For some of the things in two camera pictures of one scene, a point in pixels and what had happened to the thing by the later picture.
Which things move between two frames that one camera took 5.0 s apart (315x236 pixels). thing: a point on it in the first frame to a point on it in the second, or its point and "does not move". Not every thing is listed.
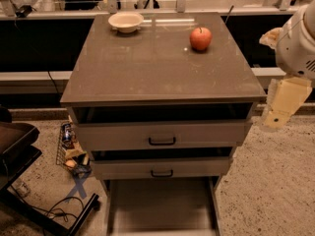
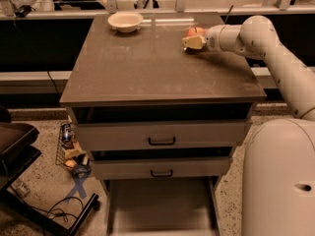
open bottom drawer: (163, 206) does not move
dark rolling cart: (17, 152) does not move
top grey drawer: (115, 136) does not move
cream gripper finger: (283, 97) to (212, 40)
